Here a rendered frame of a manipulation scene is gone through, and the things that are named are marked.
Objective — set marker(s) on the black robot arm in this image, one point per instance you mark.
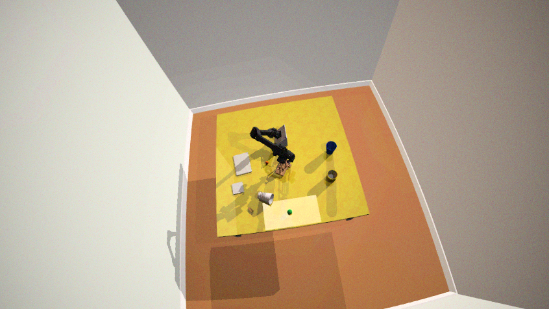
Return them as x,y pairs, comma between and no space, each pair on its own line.
279,150

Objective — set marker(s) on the blue plastic cup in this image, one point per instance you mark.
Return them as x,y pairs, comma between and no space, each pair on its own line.
330,147

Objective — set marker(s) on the brown wooden catapult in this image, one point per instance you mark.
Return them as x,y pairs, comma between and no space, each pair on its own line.
282,168

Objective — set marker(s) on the yellow cup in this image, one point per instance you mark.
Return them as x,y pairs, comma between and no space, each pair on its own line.
331,175

